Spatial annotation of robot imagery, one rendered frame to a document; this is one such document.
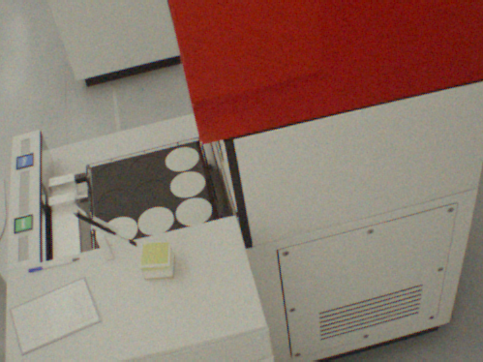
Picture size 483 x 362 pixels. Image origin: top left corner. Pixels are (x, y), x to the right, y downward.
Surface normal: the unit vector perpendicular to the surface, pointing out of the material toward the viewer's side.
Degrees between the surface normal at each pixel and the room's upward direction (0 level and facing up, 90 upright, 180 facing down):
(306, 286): 90
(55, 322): 0
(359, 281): 90
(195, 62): 90
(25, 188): 0
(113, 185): 0
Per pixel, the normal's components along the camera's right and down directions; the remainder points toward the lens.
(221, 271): -0.13, -0.68
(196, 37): 0.20, 0.69
